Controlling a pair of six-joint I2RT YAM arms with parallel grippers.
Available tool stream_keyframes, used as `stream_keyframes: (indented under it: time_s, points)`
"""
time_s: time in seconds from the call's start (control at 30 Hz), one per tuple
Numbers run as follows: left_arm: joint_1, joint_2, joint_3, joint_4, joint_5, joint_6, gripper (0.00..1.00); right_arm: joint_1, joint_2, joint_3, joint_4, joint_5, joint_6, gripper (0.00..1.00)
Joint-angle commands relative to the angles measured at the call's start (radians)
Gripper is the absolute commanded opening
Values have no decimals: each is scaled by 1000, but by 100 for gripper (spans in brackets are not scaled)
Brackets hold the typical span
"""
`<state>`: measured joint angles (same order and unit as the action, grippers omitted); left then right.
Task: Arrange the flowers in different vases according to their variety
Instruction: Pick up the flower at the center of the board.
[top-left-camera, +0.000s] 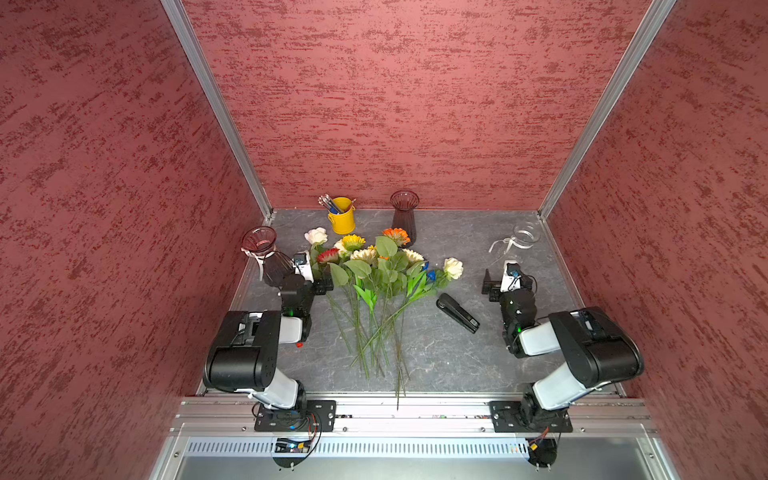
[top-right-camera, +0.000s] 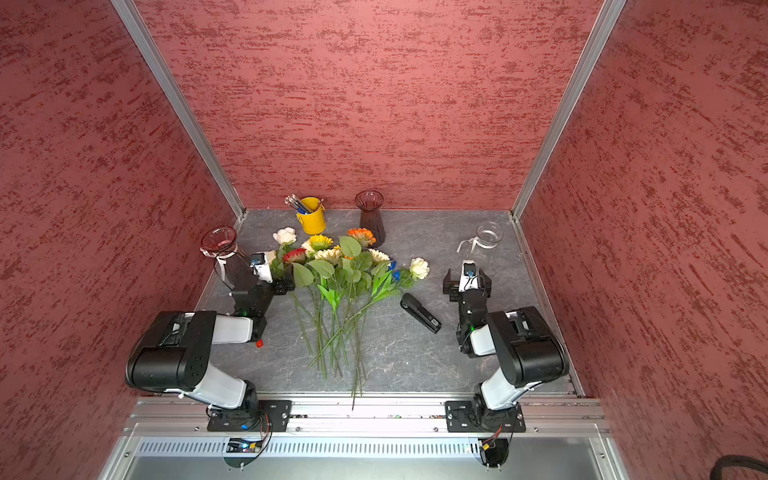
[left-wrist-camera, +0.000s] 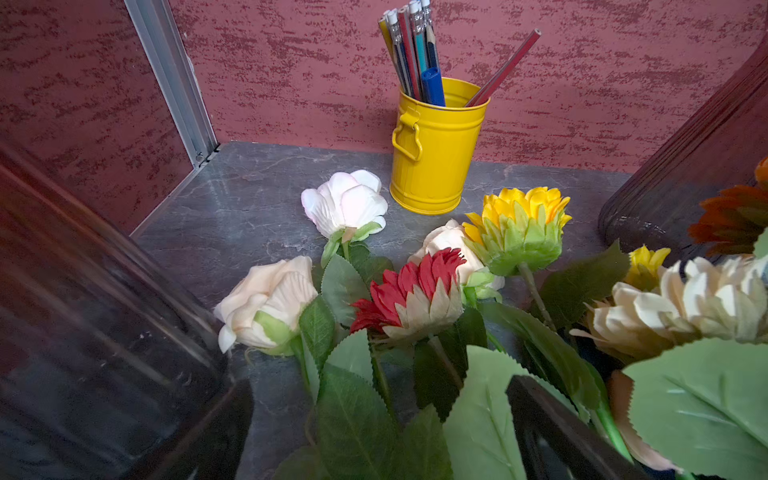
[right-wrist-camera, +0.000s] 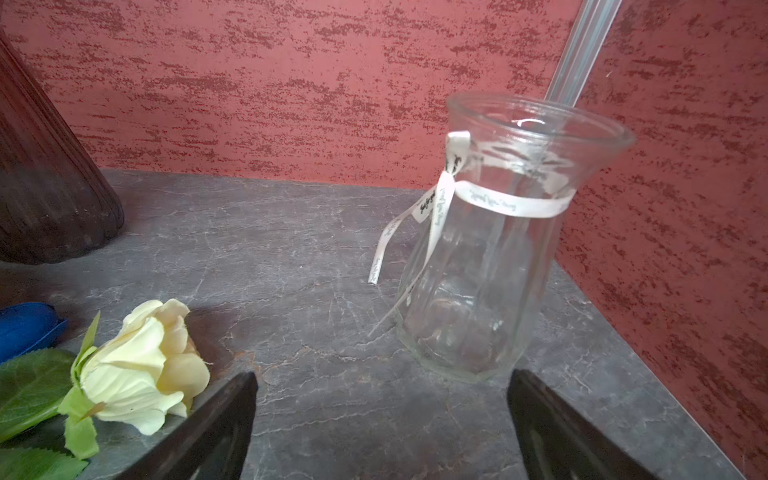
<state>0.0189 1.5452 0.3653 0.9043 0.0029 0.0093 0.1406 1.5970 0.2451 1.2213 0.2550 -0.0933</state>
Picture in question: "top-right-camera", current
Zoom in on cream rose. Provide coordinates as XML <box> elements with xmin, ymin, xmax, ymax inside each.
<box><xmin>306</xmin><ymin>256</ymin><xmax>430</xmax><ymax>370</ymax></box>

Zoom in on large yellow sunflower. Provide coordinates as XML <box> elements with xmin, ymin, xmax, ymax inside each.
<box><xmin>307</xmin><ymin>235</ymin><xmax>334</xmax><ymax>251</ymax></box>

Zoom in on cream gerbera flower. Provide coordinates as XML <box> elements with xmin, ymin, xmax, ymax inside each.
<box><xmin>314</xmin><ymin>246</ymin><xmax>343</xmax><ymax>265</ymax></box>

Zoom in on orange gerbera flower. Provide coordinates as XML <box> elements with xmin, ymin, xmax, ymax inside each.
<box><xmin>342</xmin><ymin>228</ymin><xmax>377</xmax><ymax>280</ymax></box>

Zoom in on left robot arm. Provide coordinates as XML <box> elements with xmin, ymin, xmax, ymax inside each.
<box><xmin>125</xmin><ymin>272</ymin><xmax>295</xmax><ymax>432</ymax></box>

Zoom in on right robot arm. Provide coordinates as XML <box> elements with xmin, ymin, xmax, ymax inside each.
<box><xmin>442</xmin><ymin>261</ymin><xmax>570</xmax><ymax>431</ymax></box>

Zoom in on clear glass vase with ribbon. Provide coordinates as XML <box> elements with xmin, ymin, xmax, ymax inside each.
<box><xmin>456</xmin><ymin>221</ymin><xmax>504</xmax><ymax>254</ymax></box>

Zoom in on black stapler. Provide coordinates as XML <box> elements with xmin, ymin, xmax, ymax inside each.
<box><xmin>400</xmin><ymin>293</ymin><xmax>442</xmax><ymax>334</ymax></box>

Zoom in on left dark glass vase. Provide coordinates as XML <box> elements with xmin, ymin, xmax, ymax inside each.
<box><xmin>200</xmin><ymin>226</ymin><xmax>257</xmax><ymax>291</ymax></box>

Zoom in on white rose top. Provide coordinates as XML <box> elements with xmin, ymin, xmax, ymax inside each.
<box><xmin>273</xmin><ymin>227</ymin><xmax>297</xmax><ymax>260</ymax></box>

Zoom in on yellow pen cup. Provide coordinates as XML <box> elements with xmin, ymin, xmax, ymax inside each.
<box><xmin>297</xmin><ymin>197</ymin><xmax>326</xmax><ymax>236</ymax></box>

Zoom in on pens in cup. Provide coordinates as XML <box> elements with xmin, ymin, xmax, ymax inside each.
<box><xmin>285</xmin><ymin>194</ymin><xmax>312</xmax><ymax>215</ymax></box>

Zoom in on middle dark ribbed vase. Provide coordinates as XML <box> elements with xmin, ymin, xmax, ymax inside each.
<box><xmin>355</xmin><ymin>190</ymin><xmax>386</xmax><ymax>248</ymax></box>

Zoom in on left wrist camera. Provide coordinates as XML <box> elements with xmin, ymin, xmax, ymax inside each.
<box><xmin>250</xmin><ymin>252</ymin><xmax>273</xmax><ymax>283</ymax></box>

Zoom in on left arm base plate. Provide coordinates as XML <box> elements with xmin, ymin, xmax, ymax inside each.
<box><xmin>207</xmin><ymin>400</ymin><xmax>293</xmax><ymax>433</ymax></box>

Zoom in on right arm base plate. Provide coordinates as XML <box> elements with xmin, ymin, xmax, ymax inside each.
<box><xmin>444</xmin><ymin>400</ymin><xmax>526</xmax><ymax>434</ymax></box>

